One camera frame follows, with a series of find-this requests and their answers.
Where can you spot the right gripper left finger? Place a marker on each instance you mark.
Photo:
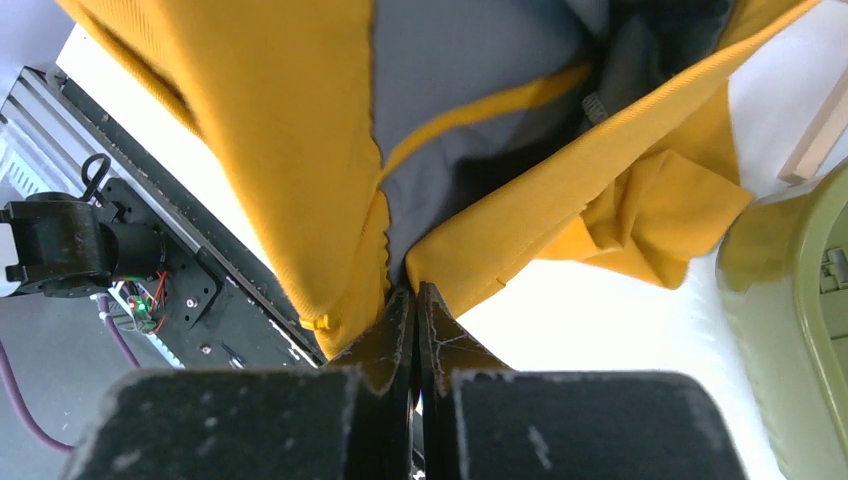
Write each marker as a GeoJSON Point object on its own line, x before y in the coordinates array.
{"type": "Point", "coordinates": [350, 419]}

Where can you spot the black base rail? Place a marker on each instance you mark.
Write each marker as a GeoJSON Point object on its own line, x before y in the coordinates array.
{"type": "Point", "coordinates": [87, 212]}

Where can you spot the wooden clothes rack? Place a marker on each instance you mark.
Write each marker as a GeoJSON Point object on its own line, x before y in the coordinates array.
{"type": "Point", "coordinates": [818, 140]}

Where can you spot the olive green plastic basket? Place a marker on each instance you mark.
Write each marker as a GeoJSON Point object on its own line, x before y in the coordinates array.
{"type": "Point", "coordinates": [782, 276]}

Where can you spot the yellow jacket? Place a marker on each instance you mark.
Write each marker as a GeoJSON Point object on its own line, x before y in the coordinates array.
{"type": "Point", "coordinates": [380, 144]}

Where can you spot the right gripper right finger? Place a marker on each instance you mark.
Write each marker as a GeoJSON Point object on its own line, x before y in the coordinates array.
{"type": "Point", "coordinates": [484, 420]}

